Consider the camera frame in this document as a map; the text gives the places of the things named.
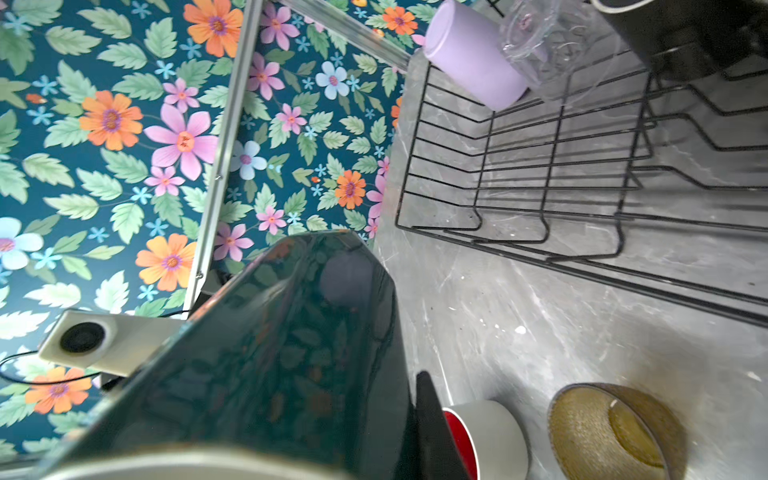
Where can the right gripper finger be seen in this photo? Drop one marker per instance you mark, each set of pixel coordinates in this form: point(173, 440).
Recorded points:
point(438, 455)

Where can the lilac plastic cup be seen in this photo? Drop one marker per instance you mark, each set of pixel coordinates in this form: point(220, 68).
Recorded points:
point(464, 44)

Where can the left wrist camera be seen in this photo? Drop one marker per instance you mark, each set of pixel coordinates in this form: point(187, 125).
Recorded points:
point(113, 343)

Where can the black mug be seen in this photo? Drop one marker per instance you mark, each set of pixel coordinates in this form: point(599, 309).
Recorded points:
point(688, 40)

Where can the cream mug green outside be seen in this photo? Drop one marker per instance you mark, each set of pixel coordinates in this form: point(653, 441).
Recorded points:
point(294, 369)

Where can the black wire dish rack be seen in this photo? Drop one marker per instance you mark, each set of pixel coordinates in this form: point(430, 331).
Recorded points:
point(650, 186)

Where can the clear glass cup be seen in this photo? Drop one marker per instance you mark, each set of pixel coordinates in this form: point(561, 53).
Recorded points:
point(563, 49)

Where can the red mug white outside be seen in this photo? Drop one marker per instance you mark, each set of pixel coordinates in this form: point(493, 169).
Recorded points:
point(489, 440)

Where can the olive green glass cup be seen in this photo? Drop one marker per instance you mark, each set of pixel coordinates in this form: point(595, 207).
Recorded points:
point(608, 431)

